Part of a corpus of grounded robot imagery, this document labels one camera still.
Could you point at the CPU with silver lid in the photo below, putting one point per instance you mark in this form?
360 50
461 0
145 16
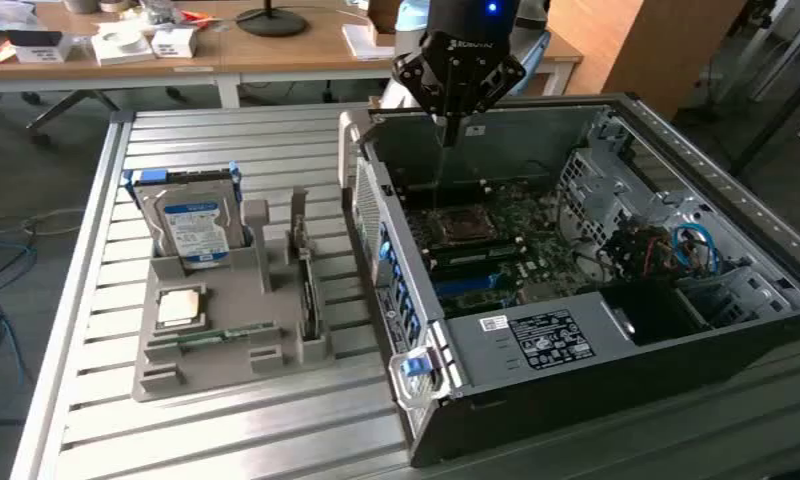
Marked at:
178 307

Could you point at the green motherboard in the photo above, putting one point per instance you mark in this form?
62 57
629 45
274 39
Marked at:
546 250

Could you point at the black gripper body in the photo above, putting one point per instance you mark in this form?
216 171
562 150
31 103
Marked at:
466 30

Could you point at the grey metal cup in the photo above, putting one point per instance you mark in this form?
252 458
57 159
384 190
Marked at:
81 6

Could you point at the wooden desk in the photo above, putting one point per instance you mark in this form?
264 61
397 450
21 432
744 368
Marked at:
73 70

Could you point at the white box with black lid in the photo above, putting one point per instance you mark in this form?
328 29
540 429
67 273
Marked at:
39 52

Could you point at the black round lamp base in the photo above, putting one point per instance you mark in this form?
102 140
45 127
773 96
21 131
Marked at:
269 25

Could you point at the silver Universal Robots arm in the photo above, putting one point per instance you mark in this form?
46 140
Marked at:
532 15

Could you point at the grey plastic parts rack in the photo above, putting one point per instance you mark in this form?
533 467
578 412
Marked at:
240 300

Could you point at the blue case latch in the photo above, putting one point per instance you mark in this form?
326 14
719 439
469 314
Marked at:
413 367

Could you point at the finned chipset heatsink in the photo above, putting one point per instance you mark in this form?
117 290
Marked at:
541 294

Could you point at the stack of white papers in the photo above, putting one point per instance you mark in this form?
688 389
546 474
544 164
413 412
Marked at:
366 45

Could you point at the green RAM stick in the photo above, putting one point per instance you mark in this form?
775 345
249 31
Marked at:
206 336

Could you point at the CPU socket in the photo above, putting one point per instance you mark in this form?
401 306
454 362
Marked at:
462 225

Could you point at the wooden cabinet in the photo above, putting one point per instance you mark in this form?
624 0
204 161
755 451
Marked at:
673 50

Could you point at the hard disk with blue carrier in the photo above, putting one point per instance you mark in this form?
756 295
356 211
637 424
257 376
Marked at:
193 230

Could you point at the small white labelled box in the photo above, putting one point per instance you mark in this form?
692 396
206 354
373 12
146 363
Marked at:
173 45

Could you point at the brown cardboard box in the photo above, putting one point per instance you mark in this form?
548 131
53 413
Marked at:
381 15

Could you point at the clear plastic bag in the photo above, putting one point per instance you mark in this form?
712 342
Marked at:
2 15

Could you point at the grey power supply unit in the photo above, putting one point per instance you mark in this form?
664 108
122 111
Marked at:
480 350

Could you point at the silver disk bay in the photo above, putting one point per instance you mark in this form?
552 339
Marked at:
740 295

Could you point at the red orange desk tool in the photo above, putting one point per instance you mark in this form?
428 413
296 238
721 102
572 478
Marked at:
196 20

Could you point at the blue expansion slot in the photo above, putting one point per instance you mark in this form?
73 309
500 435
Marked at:
466 286

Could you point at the white box with tape roll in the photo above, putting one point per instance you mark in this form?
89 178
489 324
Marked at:
122 50

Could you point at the black open PC case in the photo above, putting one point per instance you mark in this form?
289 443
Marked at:
573 400

